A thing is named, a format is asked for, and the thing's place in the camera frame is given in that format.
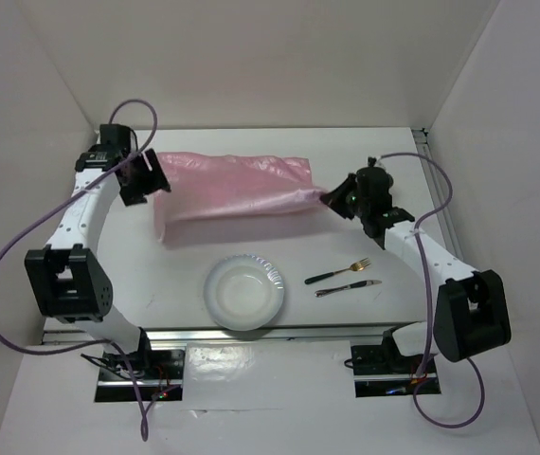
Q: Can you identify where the silver knife black handle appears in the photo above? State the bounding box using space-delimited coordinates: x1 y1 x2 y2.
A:
315 280 382 298

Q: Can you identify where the aluminium rail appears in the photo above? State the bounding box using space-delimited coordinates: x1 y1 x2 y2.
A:
411 126 483 314
41 318 488 345

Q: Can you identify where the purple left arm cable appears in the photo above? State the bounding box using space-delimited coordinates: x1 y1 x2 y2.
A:
0 99 160 442

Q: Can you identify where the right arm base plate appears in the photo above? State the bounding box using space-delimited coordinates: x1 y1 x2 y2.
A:
344 343 441 398

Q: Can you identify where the aluminium right side rail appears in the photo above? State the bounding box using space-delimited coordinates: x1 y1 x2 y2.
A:
411 126 483 314

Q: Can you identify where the pink satin rose cloth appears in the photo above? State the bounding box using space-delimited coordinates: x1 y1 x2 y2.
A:
153 152 326 244

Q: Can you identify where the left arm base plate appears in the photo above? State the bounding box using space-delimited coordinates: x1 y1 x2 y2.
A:
81 349 186 403

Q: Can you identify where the aluminium front rail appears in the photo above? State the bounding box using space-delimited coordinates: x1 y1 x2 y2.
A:
41 318 488 345

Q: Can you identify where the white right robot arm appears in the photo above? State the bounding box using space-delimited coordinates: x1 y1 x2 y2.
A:
320 157 512 372

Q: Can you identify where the gold fork black handle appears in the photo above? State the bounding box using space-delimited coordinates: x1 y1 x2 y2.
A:
304 258 370 285

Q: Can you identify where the white scalloped plate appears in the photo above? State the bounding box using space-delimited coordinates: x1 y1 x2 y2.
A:
203 254 285 332

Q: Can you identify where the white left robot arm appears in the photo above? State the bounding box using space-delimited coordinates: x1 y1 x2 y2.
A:
25 124 171 378

